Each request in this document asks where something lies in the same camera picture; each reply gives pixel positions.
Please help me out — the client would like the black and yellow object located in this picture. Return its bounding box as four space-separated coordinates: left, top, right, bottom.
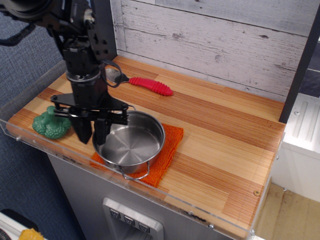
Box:
0 209 46 240

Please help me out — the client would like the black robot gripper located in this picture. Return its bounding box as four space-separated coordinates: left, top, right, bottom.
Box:
50 75 129 146

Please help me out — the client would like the clear acrylic table guard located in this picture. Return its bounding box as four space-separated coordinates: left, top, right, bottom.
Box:
0 34 286 238

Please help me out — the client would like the white toy sink unit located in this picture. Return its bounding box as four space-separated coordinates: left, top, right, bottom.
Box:
271 93 320 202

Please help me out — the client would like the orange folded cloth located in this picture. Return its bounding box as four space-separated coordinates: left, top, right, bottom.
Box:
91 123 184 187

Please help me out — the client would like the dark right vertical post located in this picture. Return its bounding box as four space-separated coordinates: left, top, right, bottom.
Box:
278 6 320 124

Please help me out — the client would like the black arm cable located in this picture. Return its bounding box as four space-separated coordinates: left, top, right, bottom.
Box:
99 59 124 89

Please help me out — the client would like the grey toy fridge cabinet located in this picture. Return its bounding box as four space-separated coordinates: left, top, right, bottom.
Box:
49 155 231 240

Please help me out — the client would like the stainless steel pot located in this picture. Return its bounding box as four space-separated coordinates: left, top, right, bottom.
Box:
92 110 166 180

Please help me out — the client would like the red handled metal spoon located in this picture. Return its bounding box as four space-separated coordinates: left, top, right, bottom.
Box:
105 68 173 96

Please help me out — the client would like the silver dispenser button panel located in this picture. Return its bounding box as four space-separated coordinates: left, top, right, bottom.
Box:
102 197 164 240

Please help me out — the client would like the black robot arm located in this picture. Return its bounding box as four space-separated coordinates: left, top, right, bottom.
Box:
0 0 129 145

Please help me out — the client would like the green toy broccoli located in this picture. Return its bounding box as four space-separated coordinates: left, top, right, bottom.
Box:
32 106 71 140

